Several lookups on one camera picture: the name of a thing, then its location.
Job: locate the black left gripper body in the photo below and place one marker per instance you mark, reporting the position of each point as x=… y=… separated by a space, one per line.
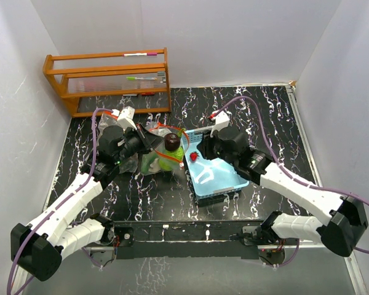
x=133 y=144

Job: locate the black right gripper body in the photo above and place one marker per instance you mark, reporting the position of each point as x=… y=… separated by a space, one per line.
x=213 y=149

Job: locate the clear zip top bag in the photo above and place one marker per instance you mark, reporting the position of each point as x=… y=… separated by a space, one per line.
x=125 y=166

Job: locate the clear zip bag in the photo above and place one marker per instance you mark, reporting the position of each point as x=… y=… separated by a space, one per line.
x=161 y=130
x=125 y=166

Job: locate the dark purple round fruit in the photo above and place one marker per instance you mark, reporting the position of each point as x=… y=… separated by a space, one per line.
x=171 y=142

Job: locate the light green round fruit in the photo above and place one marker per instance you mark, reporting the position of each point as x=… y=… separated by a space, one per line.
x=170 y=161

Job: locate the red strawberry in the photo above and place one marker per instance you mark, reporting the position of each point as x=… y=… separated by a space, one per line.
x=194 y=156

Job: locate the white garlic bulb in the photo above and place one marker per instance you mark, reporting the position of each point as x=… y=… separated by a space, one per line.
x=154 y=167

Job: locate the green chili pepper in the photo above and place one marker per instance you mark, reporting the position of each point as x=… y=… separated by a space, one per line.
x=180 y=132

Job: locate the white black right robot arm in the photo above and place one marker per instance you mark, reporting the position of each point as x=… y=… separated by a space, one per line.
x=335 y=220

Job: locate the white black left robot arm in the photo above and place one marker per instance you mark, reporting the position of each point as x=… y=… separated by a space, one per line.
x=40 y=246

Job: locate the light blue plastic basket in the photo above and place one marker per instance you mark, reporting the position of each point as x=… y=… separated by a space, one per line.
x=210 y=178

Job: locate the red black small item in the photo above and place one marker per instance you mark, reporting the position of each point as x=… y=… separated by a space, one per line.
x=148 y=94

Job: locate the green white marker pen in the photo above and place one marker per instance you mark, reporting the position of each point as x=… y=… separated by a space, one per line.
x=133 y=78

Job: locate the orange wooden shelf rack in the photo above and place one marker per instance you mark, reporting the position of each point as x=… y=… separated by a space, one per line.
x=74 y=77

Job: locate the small grey clip box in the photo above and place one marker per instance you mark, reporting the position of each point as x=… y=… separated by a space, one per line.
x=161 y=77

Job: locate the pink white marker pen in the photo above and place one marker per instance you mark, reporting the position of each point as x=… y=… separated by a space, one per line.
x=140 y=54

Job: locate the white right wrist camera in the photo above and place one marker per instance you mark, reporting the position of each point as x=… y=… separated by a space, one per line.
x=220 y=121

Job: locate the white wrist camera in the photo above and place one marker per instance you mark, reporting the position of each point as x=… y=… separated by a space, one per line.
x=124 y=118
x=220 y=121

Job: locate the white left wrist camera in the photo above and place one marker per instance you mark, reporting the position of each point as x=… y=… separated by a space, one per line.
x=124 y=118

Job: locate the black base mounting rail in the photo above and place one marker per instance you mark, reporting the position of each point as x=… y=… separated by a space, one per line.
x=183 y=239

